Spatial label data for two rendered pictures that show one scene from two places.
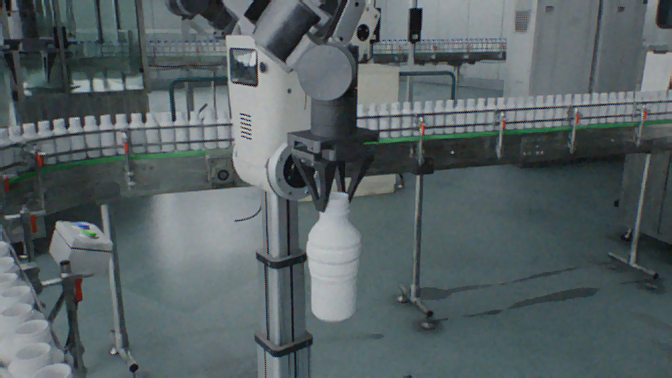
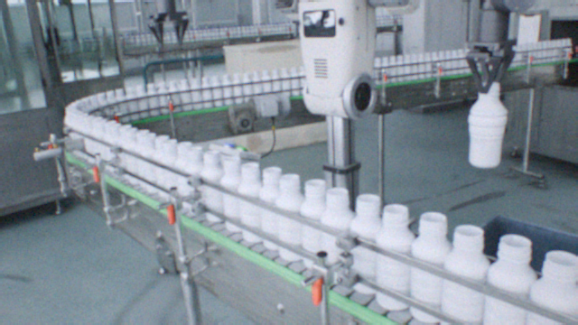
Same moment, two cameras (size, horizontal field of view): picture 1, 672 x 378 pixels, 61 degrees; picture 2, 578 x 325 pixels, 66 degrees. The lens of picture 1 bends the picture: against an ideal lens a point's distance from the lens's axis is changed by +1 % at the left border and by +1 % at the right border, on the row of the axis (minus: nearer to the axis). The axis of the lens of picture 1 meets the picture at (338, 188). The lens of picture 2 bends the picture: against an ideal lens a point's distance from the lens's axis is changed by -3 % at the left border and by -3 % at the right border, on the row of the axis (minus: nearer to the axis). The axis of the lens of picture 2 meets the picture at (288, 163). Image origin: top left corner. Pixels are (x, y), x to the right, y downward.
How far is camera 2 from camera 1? 51 cm
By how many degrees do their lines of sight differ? 5
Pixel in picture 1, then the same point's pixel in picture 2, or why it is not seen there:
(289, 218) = (349, 136)
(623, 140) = (517, 79)
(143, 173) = (181, 127)
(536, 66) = (427, 34)
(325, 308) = (487, 158)
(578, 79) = (458, 42)
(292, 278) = (353, 181)
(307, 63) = not seen: outside the picture
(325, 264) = (489, 127)
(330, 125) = (498, 33)
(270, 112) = (346, 54)
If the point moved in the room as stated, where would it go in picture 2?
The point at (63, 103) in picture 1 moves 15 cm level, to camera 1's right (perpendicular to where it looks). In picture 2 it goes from (59, 90) to (71, 89)
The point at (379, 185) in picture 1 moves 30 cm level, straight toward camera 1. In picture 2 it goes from (321, 134) to (323, 141)
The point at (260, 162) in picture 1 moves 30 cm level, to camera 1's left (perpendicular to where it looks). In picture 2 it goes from (336, 93) to (243, 101)
